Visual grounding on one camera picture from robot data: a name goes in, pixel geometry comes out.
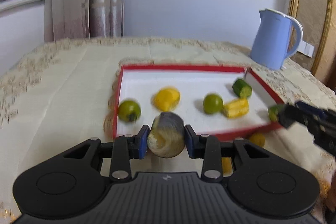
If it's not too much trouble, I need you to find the cream embroidered tablecloth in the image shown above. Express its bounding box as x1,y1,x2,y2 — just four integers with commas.
1,38,335,223

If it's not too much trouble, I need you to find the small green tomato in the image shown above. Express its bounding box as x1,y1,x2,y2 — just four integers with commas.
118,100,141,123

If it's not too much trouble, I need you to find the gold mirror frame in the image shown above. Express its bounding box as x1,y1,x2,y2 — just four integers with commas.
288,0,335,85

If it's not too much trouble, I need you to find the white wall socket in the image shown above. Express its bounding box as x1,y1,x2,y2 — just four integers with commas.
298,40,314,58

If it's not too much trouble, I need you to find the yellow green fruit piece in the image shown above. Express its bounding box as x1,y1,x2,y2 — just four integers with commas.
248,132,265,148

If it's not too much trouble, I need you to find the green lime fruit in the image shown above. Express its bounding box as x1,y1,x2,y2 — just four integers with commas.
203,93,223,115

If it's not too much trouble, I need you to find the yellow fruit chunk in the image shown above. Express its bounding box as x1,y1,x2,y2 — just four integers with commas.
222,98,249,118

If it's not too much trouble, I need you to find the red shallow cardboard box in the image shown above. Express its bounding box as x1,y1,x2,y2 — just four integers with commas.
105,64,282,140

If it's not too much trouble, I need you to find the small yellow-brown fruit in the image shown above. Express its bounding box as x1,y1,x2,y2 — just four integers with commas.
222,157,232,174

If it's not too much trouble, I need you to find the blue electric kettle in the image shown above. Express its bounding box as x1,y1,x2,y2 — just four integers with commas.
249,9,303,71

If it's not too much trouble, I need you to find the yellow rounded fruit piece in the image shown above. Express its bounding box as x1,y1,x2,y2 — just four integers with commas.
153,88,181,112

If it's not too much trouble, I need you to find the green cucumber piece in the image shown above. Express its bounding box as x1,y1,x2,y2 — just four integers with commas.
268,104,285,122
232,79,252,99

